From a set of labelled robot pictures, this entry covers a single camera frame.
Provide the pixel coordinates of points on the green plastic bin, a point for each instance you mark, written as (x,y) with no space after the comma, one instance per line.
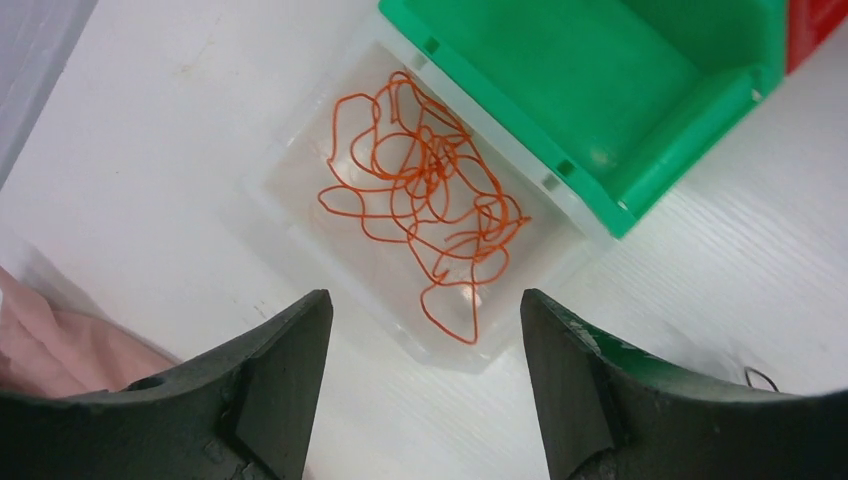
(619,98)

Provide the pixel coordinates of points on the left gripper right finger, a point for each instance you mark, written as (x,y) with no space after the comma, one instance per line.
(607,409)

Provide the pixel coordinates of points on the pink cloth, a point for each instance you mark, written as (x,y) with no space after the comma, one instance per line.
(51,353)

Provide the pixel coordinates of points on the red plastic bin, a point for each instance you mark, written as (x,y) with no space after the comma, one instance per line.
(810,23)

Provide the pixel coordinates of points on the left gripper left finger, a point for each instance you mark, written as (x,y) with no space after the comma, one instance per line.
(243,410)

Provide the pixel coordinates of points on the clear plastic bin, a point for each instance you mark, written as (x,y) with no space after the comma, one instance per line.
(390,184)

